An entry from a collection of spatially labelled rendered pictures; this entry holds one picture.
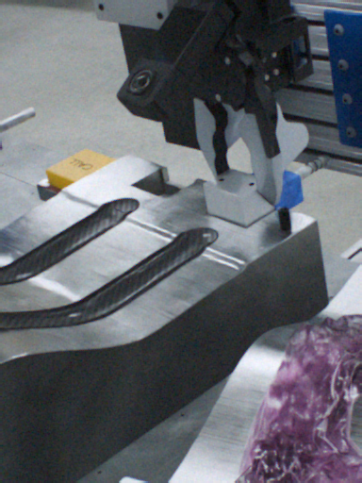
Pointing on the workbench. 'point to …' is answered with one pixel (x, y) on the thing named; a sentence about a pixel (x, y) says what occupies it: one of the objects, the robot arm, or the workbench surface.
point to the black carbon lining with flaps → (122, 289)
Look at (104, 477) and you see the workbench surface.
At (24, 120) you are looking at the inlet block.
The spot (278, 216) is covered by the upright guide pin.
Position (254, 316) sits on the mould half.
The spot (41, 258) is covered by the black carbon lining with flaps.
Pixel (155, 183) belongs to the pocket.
